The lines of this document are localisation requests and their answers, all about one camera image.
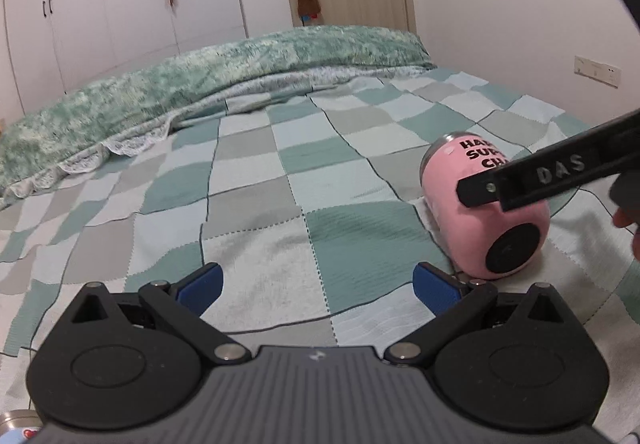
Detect pink steel cup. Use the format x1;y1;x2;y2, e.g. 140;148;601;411
420;132;550;279

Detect right hand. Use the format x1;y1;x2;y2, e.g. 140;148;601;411
613;208;640;260

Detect checkered green bed blanket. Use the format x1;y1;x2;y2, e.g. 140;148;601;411
0;64;640;360

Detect green floral duvet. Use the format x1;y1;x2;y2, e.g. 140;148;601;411
1;26;434;207

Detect brown plush toy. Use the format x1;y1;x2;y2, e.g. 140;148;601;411
296;0;321;26

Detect white wall socket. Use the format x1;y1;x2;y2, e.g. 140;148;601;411
574;56;622;88

